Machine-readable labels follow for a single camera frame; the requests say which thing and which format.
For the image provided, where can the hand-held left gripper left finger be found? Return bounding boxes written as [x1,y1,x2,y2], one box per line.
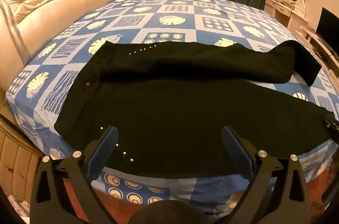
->
[30,126,119,224]

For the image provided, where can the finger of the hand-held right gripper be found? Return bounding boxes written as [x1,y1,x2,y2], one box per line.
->
[324,112,339,138]

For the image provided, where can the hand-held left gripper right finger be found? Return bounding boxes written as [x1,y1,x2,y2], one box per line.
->
[221,125,311,224]

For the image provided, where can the black pants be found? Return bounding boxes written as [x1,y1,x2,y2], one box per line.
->
[54,40,335,178]

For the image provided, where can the cream television stand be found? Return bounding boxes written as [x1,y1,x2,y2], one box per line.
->
[297,25,339,77]

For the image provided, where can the cream bedside cabinet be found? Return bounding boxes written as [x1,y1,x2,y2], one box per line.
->
[0,118,41,204]

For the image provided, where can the black television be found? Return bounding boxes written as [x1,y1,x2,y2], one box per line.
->
[316,7,339,45]

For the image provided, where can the white crumpled bag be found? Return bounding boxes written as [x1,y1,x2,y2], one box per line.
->
[7,194,32,215]

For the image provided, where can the cream vanity table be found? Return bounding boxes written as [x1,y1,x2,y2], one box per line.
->
[265,0,308,29]

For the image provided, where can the blue patterned bed sheet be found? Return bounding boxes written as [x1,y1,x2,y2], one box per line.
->
[5,0,339,214]

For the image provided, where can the cream tufted headboard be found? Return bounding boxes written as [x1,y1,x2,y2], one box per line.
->
[0,0,128,92]

